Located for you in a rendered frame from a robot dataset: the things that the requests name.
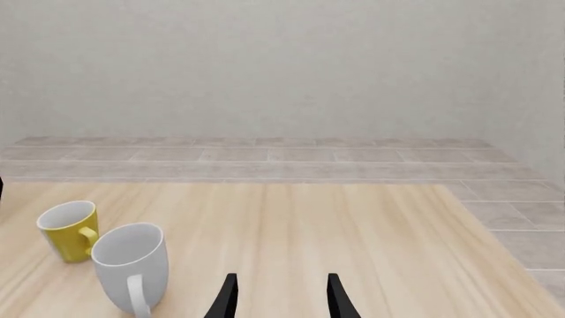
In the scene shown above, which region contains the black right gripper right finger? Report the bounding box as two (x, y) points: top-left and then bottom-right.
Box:
(327, 273), (364, 318)

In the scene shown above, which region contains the yellow mug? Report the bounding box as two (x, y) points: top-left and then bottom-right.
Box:
(36, 200), (100, 264)

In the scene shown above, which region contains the white mug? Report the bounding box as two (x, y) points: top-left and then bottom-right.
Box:
(91, 223), (170, 318)

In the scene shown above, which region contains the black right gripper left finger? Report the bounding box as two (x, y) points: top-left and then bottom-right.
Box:
(203, 273), (239, 318)

